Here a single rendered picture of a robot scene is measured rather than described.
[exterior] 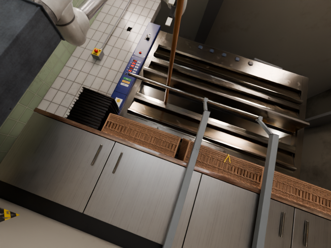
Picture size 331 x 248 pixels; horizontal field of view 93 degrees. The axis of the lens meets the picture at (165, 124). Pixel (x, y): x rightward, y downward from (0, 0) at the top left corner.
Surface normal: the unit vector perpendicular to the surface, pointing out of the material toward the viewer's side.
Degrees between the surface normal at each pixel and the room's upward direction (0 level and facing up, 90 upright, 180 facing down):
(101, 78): 90
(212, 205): 90
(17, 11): 90
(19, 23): 90
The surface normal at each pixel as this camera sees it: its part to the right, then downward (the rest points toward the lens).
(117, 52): 0.04, -0.29
